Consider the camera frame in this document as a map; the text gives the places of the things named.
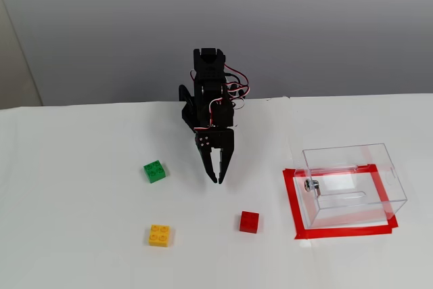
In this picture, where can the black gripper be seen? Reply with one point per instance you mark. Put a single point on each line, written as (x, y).
(221, 139)

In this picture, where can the yellow lego brick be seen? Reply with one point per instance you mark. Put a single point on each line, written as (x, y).
(159, 235)

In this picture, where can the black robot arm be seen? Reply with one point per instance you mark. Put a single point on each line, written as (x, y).
(206, 82)

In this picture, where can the green lego brick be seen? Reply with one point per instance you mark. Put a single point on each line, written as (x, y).
(154, 171)

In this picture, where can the red lego brick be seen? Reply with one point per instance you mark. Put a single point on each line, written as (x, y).
(249, 222)

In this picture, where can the silver box lock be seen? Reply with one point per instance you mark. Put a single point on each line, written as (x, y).
(310, 185)

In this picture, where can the transparent acrylic box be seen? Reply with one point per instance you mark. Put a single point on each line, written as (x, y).
(352, 197)

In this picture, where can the black table clamp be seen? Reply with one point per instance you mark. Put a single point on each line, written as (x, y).
(185, 94)

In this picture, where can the red tape square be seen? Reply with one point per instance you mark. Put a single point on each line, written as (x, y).
(345, 232)

